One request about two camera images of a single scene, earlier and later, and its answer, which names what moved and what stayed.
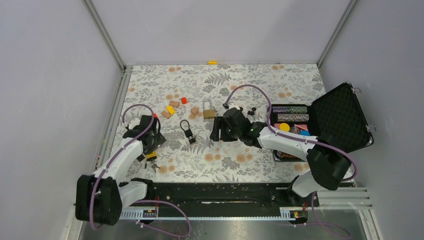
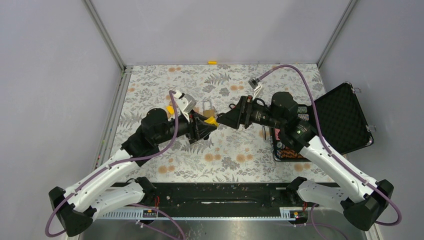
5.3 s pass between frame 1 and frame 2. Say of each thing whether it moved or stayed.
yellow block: stayed
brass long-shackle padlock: stayed
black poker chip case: stayed
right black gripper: moved
